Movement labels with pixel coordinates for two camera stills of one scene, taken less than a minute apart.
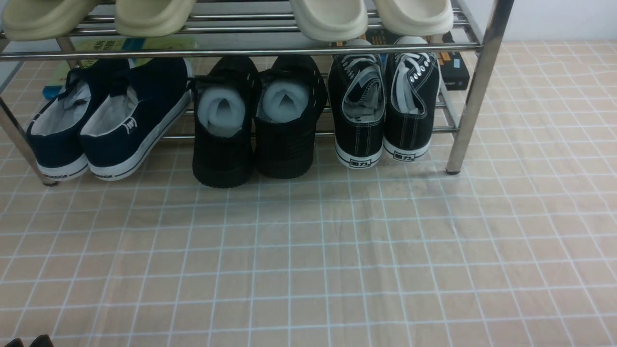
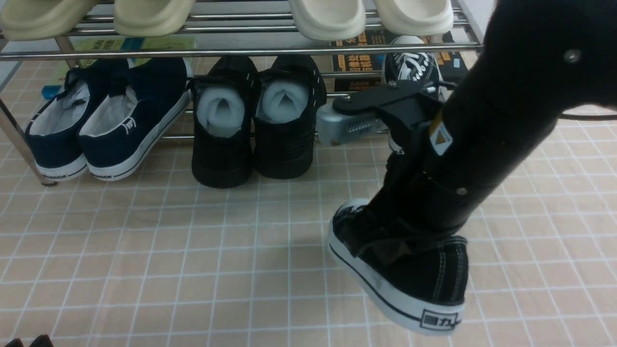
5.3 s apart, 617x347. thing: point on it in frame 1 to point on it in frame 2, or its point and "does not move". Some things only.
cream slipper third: [331, 20] does not move
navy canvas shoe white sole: [148, 95] does not move
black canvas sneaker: [355, 92] to [421, 280]
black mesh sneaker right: [290, 97] does not move
